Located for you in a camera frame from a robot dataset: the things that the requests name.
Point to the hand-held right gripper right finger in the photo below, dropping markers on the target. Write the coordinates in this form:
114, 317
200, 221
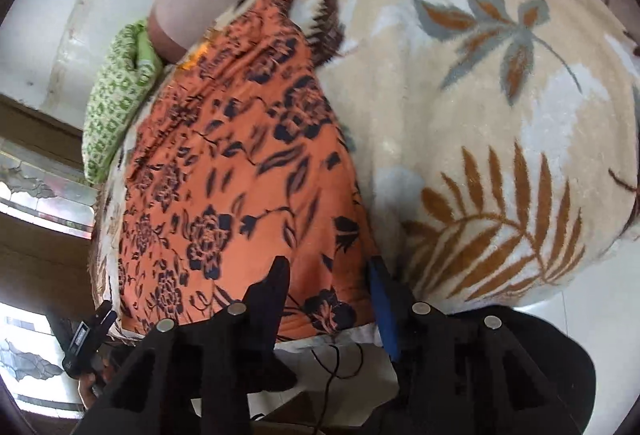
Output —
385, 315

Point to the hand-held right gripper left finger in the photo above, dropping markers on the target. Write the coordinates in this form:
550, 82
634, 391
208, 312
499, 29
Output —
274, 285

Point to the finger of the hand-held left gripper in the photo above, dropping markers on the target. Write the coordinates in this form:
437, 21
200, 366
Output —
103, 315

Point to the orange black floral garment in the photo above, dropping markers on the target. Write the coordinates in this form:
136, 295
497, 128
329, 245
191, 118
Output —
225, 165

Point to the person's left hand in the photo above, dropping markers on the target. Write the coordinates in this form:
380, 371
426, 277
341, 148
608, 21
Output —
89, 382

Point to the wooden framed window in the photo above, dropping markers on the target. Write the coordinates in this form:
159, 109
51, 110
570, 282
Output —
40, 195

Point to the green patterned pillow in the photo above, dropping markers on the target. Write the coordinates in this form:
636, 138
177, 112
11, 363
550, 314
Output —
112, 110

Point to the beige leaf-print fleece blanket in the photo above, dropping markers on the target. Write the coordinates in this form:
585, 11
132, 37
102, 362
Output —
450, 115

